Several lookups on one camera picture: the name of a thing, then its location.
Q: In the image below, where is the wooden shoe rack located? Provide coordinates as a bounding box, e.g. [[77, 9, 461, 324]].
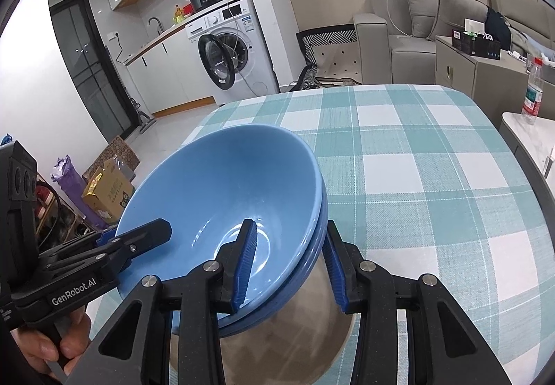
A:
[[0, 133, 102, 256]]

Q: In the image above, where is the brown patterned cardboard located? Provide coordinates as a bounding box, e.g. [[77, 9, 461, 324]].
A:
[[82, 134, 142, 177]]

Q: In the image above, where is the white washing machine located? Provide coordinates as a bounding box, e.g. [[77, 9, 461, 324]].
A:
[[184, 0, 280, 106]]

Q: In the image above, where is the white kitchen cabinet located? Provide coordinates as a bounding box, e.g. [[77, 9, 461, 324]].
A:
[[123, 27, 217, 119]]

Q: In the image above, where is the cardboard box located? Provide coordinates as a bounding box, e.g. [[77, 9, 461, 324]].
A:
[[82, 166, 136, 225]]

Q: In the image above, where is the clear plastic water bottle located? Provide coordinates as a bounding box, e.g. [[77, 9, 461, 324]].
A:
[[521, 56, 545, 126]]

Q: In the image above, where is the teal checkered tablecloth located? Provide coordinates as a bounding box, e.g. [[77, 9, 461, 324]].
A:
[[93, 83, 548, 385]]

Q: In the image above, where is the grey cushion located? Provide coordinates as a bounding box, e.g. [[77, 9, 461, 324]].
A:
[[427, 0, 495, 43], [401, 0, 443, 41]]

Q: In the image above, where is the black box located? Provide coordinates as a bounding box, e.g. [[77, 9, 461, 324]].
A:
[[451, 30, 501, 60]]

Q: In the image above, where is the grey sofa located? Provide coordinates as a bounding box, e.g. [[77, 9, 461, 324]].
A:
[[352, 0, 555, 86]]

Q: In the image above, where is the black and white patterned rug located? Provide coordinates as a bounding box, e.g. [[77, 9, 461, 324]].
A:
[[296, 28, 365, 91]]

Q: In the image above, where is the cream plate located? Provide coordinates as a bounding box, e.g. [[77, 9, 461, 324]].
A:
[[169, 257, 361, 378]]

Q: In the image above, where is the dark glass door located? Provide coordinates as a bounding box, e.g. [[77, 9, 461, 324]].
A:
[[49, 0, 133, 136]]

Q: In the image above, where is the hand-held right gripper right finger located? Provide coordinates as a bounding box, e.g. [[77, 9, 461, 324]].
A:
[[326, 220, 512, 385]]

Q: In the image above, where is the dark jacket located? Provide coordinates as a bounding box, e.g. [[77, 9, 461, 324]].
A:
[[485, 7, 513, 51]]

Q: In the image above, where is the purple trash bag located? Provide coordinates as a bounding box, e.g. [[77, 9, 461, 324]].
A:
[[51, 156, 107, 232]]

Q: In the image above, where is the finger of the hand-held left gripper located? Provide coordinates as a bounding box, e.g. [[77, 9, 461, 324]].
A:
[[40, 218, 173, 278], [39, 227, 118, 261]]

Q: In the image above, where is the white charging cable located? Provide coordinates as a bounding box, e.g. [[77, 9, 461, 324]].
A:
[[384, 0, 418, 40]]

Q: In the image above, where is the person's left hand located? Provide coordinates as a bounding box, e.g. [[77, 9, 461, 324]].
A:
[[11, 304, 94, 382]]

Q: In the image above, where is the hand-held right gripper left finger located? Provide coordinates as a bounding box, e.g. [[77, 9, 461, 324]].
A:
[[89, 218, 259, 385]]

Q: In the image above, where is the grey bedside cabinet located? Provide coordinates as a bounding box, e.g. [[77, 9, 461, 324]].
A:
[[435, 35, 555, 125]]

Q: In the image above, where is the grey stick vacuum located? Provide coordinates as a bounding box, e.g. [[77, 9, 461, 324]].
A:
[[128, 96, 157, 135]]

